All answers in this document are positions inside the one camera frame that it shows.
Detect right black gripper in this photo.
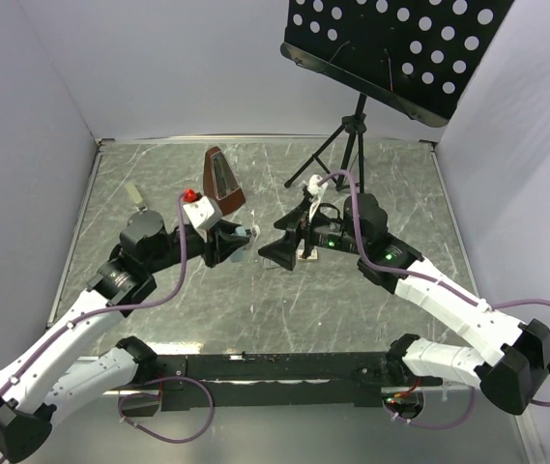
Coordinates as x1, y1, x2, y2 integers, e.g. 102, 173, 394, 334
258, 198, 366, 272

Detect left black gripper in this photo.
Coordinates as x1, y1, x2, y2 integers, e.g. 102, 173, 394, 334
145, 217, 248, 274

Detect blue stapler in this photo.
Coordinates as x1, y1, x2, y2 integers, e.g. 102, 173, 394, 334
229, 224, 260, 263

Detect white staple box sleeve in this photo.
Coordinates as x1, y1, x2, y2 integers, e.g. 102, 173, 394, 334
297, 248, 318, 261

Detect staple tray with staples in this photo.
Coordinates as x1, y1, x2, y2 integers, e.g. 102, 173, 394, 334
262, 258, 278, 270

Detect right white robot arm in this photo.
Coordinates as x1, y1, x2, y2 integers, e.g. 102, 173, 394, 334
258, 192, 550, 415

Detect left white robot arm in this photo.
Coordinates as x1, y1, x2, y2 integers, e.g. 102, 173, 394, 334
0, 211, 259, 463

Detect brown metronome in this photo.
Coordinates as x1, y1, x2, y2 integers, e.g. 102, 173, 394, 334
203, 146, 246, 216

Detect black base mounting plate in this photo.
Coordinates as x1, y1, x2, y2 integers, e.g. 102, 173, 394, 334
98, 352, 443, 413

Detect black music stand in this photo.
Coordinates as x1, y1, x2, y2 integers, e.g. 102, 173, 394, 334
280, 0, 512, 168

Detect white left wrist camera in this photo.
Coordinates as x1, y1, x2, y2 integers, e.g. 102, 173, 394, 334
182, 188, 222, 239

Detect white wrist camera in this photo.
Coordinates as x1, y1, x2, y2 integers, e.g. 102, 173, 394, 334
304, 174, 328, 222
182, 188, 222, 239

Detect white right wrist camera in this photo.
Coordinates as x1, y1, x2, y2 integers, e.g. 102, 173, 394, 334
304, 174, 328, 222

